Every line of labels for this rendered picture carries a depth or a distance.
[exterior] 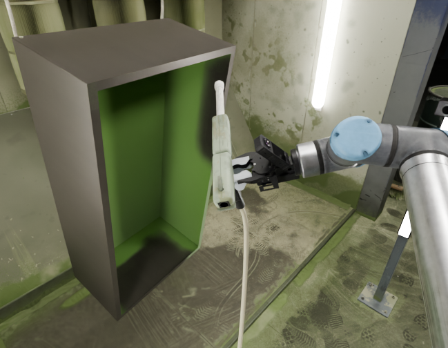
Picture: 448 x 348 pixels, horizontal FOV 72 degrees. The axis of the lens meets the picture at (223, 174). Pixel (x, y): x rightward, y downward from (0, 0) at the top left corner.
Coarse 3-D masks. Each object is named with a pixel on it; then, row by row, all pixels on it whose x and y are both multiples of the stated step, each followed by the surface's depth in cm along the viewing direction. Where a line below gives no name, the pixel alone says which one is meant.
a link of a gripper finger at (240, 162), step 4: (248, 156) 84; (232, 160) 84; (236, 160) 84; (240, 160) 83; (244, 160) 83; (248, 160) 83; (232, 164) 83; (236, 164) 83; (240, 164) 83; (244, 164) 82; (248, 164) 83; (236, 168) 86; (240, 168) 86; (244, 168) 86; (236, 172) 87
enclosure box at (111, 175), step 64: (64, 64) 78; (128, 64) 84; (192, 64) 129; (64, 128) 90; (128, 128) 140; (192, 128) 146; (64, 192) 114; (128, 192) 163; (192, 192) 168; (128, 256) 175
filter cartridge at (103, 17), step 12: (96, 0) 194; (108, 0) 192; (120, 0) 193; (132, 0) 196; (96, 12) 199; (108, 12) 194; (120, 12) 196; (132, 12) 198; (144, 12) 208; (108, 24) 198
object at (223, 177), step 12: (216, 84) 102; (216, 96) 99; (216, 108) 95; (216, 120) 89; (228, 120) 91; (216, 132) 86; (228, 132) 87; (216, 144) 83; (228, 144) 83; (216, 156) 80; (228, 156) 80; (216, 168) 78; (228, 168) 77; (216, 180) 75; (228, 180) 74; (216, 192) 73; (228, 192) 72; (240, 192) 90; (216, 204) 73; (228, 204) 73; (240, 204) 92
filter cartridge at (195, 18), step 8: (168, 0) 230; (176, 0) 228; (184, 0) 227; (192, 0) 229; (200, 0) 234; (168, 8) 233; (176, 8) 230; (184, 8) 232; (192, 8) 231; (200, 8) 237; (168, 16) 236; (176, 16) 233; (184, 16) 234; (192, 16) 235; (200, 16) 239; (184, 24) 236; (192, 24) 237; (200, 24) 242
